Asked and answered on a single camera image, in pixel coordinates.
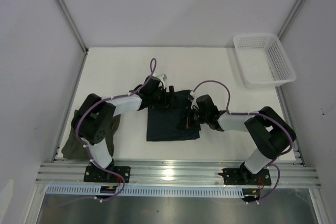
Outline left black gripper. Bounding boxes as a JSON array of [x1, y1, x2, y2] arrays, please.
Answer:
[[150, 86, 179, 109]]

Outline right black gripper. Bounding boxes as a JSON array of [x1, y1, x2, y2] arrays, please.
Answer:
[[177, 105, 209, 129]]

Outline dark teal shorts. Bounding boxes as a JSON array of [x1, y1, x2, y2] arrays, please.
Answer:
[[146, 90, 201, 142]]

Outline olive green shorts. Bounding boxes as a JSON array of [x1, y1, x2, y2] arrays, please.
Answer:
[[61, 115, 121, 161]]

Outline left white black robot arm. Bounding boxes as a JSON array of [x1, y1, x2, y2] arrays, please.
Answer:
[[71, 75, 178, 182]]

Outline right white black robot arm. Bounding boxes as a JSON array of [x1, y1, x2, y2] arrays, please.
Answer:
[[177, 95, 297, 184]]

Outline white perforated plastic basket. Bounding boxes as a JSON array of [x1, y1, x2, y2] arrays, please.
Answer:
[[233, 33, 297, 89]]

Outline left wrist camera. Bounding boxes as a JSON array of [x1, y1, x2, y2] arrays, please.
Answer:
[[156, 74, 167, 83]]

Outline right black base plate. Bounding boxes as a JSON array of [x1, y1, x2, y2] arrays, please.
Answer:
[[218, 168, 271, 186]]

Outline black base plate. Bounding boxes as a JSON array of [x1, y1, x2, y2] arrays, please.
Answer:
[[218, 168, 271, 186], [83, 165, 131, 183]]

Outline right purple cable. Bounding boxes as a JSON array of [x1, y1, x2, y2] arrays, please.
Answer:
[[193, 80, 295, 205]]

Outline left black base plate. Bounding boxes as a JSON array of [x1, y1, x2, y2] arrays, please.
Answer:
[[83, 165, 131, 183]]

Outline aluminium mounting rail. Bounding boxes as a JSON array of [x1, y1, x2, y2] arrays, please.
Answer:
[[35, 159, 321, 189]]

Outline slotted grey cable duct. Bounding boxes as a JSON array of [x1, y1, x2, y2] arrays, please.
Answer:
[[46, 184, 244, 198]]

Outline left aluminium frame post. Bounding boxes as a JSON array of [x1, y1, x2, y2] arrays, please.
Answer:
[[54, 0, 88, 54]]

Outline aluminium frame post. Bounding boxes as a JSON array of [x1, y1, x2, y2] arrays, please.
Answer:
[[54, 0, 88, 54], [277, 0, 306, 41]]

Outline right aluminium frame post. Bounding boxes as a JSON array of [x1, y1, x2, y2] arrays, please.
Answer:
[[277, 0, 306, 41]]

